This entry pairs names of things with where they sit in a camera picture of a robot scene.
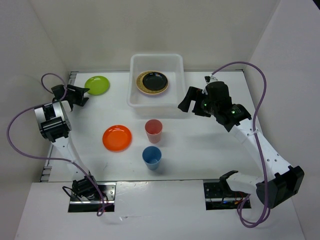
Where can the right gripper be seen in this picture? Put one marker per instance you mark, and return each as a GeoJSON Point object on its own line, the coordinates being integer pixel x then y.
{"type": "Point", "coordinates": [195, 94]}

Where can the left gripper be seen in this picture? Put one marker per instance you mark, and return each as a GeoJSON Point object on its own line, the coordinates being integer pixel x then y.
{"type": "Point", "coordinates": [79, 91]}

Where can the green plate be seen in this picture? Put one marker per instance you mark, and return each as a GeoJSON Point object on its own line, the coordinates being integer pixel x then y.
{"type": "Point", "coordinates": [97, 85]}

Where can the black plate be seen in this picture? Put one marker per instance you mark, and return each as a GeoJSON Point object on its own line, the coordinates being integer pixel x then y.
{"type": "Point", "coordinates": [155, 81]}

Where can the round bamboo mat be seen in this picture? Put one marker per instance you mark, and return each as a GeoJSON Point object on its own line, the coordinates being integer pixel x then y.
{"type": "Point", "coordinates": [140, 83]}

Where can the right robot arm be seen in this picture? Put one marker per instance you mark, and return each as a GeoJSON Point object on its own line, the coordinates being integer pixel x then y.
{"type": "Point", "coordinates": [280, 180]}

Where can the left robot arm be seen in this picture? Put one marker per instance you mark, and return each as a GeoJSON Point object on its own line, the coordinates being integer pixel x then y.
{"type": "Point", "coordinates": [55, 126]}

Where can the clear plastic bin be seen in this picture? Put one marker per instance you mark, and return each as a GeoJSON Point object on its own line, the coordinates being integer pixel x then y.
{"type": "Point", "coordinates": [163, 104]}

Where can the pink plastic cup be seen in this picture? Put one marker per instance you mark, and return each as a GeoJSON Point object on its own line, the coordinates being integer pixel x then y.
{"type": "Point", "coordinates": [153, 129]}

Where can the orange plate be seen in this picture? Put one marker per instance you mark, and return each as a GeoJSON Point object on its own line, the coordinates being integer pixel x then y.
{"type": "Point", "coordinates": [117, 138]}

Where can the blue plastic cup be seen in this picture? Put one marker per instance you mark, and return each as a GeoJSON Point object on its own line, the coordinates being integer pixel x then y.
{"type": "Point", "coordinates": [152, 156]}

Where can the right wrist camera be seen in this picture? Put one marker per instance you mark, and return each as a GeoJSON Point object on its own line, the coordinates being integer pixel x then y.
{"type": "Point", "coordinates": [210, 79]}

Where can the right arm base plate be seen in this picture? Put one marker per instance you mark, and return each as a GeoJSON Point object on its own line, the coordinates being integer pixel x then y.
{"type": "Point", "coordinates": [215, 199]}

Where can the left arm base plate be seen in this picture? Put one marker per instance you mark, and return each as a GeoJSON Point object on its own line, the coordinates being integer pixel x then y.
{"type": "Point", "coordinates": [81, 204]}

